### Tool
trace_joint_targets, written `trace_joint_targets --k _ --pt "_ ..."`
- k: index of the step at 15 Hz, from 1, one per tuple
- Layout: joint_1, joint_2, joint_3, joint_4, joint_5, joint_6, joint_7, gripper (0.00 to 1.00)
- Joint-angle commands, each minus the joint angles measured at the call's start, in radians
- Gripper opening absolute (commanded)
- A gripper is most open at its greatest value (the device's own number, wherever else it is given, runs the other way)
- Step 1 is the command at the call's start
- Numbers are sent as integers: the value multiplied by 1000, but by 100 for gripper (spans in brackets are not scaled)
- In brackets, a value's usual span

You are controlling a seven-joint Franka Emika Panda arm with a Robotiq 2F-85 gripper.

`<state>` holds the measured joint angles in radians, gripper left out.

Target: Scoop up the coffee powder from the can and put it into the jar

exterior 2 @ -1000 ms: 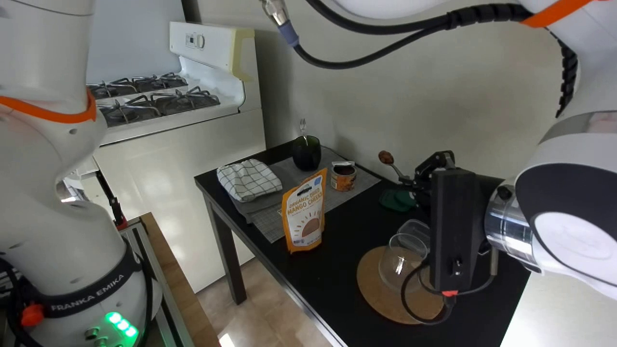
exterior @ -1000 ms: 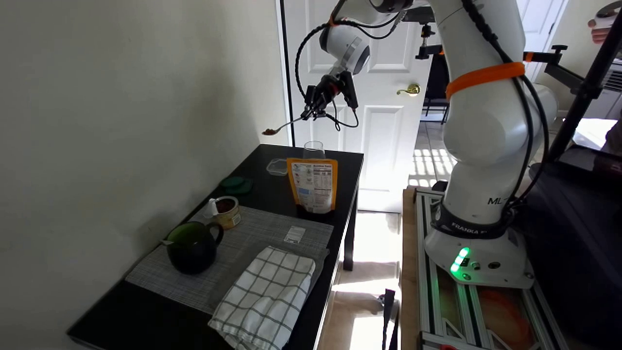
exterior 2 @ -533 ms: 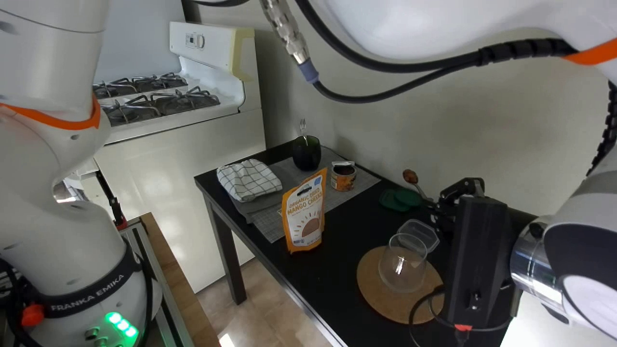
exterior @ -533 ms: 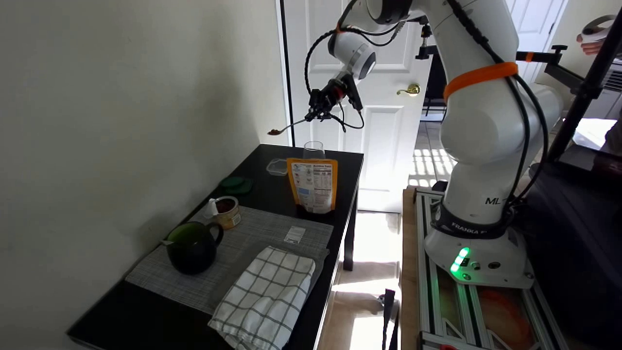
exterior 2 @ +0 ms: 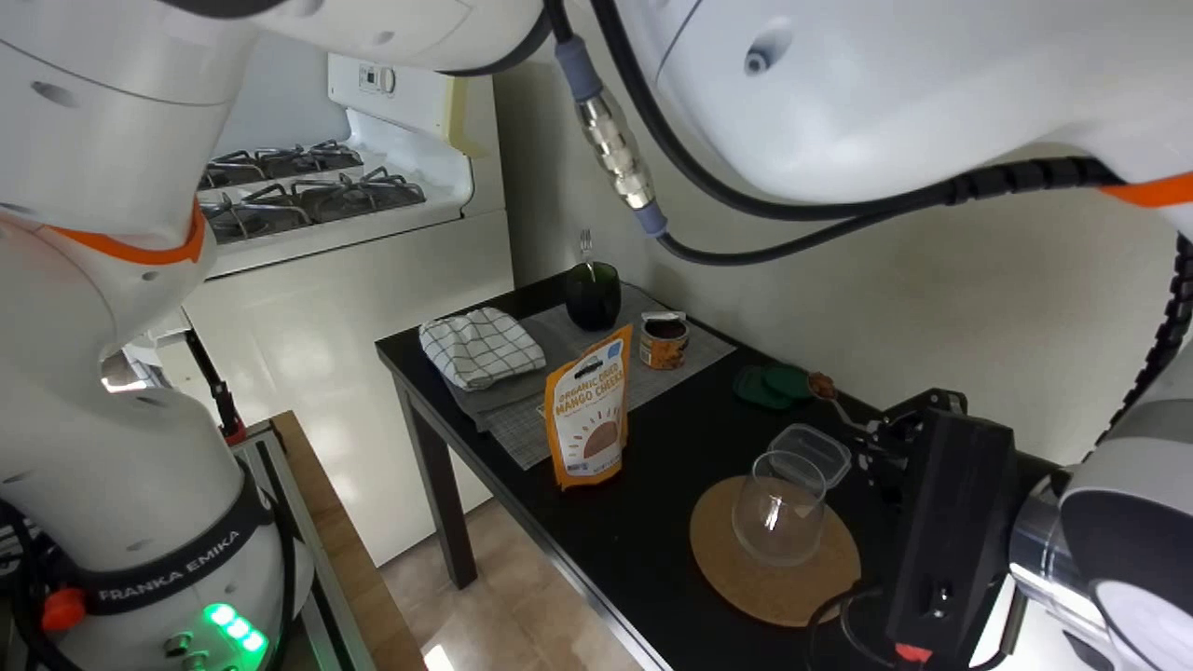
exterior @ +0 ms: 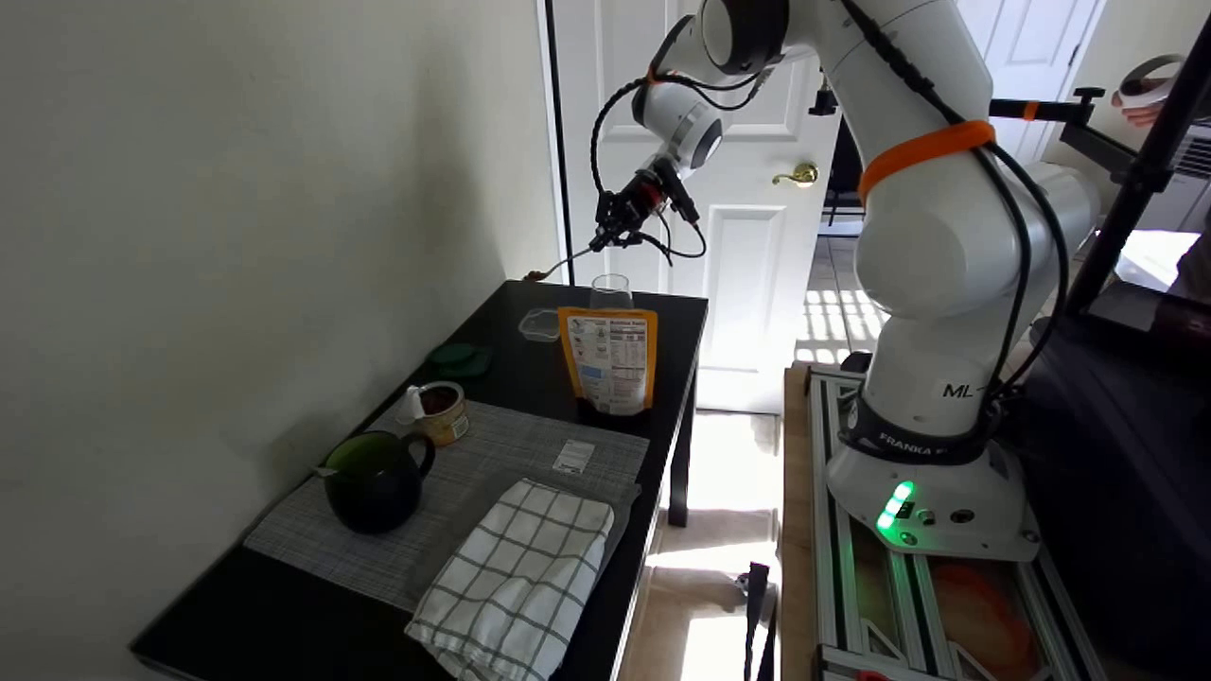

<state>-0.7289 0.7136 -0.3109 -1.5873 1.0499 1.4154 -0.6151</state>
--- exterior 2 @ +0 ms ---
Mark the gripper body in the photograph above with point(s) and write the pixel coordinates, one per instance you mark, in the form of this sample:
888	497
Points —
893	480

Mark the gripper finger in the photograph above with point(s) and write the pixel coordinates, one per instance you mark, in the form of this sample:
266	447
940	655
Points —
932	401
884	436

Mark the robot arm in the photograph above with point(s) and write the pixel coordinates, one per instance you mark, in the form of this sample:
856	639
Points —
839	102

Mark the clear glass jar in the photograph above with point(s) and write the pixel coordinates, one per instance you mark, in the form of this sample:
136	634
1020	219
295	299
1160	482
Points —
778	517

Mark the coffee powder can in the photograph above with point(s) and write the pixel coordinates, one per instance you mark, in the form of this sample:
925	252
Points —
663	349

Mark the clear plastic lid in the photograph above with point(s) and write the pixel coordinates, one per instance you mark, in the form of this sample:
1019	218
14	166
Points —
813	452

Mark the round cork mat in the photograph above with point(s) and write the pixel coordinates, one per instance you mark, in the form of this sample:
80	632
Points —
792	592

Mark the grey woven placemat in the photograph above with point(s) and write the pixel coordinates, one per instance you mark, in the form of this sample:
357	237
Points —
652	382

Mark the orange snack pouch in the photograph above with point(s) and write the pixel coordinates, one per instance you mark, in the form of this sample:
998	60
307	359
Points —
587	410

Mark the dark green cup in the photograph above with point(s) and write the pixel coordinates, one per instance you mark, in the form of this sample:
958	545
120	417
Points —
593	296

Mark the silver fork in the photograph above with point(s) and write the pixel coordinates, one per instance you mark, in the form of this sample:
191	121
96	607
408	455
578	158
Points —
586	244

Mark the grey cloth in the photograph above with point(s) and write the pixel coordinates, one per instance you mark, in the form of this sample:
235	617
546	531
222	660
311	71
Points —
485	403

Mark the white checkered cloth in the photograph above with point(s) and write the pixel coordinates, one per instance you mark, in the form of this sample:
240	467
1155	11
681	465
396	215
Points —
480	347

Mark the white gas stove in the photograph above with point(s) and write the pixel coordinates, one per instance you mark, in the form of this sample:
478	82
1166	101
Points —
317	308

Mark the black and red clamp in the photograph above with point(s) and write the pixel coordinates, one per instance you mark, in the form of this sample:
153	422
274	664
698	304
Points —
216	396

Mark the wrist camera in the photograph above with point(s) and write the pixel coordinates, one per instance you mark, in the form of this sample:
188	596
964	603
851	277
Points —
951	522

